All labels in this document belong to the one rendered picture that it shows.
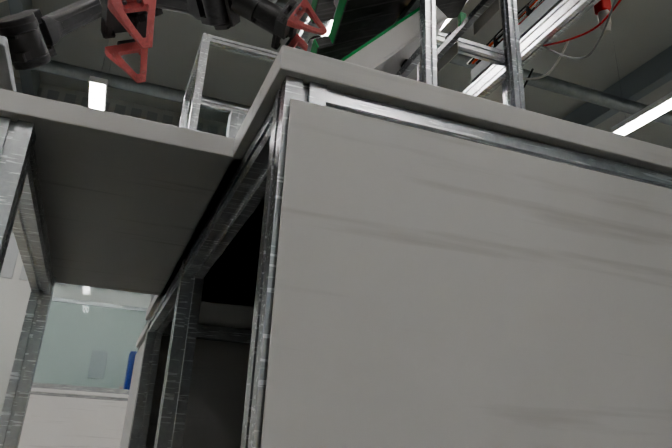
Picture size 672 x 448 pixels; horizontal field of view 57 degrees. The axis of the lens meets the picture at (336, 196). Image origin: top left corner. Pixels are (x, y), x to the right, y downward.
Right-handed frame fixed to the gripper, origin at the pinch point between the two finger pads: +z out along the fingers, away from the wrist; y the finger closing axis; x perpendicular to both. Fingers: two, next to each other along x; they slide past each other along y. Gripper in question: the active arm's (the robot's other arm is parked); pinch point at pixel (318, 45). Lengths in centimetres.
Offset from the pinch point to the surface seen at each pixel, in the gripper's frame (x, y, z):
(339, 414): 69, -51, 30
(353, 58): 15.4, -23.2, 10.7
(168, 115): -319, 824, -306
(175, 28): -337, 599, -293
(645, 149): 20, -44, 51
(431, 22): 3.0, -25.8, 18.7
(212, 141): 44, -31, 2
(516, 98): 5.7, -23.2, 37.6
